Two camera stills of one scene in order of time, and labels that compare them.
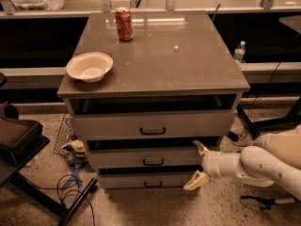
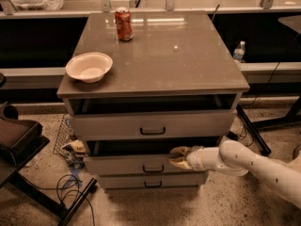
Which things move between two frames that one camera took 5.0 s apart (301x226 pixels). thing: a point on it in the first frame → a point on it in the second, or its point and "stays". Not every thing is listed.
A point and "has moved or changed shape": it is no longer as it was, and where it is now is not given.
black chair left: [20, 140] stays
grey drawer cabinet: [173, 82] stays
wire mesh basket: [65, 134] stays
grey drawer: [145, 158] has moved or changed shape
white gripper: [212, 164] → [198, 159]
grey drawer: [155, 126] stays
